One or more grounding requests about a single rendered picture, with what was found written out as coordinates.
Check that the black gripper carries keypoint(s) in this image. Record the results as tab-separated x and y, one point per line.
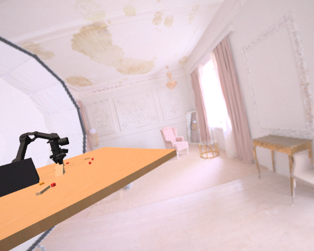
57	156

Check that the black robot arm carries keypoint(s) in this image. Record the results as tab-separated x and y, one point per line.
52	138

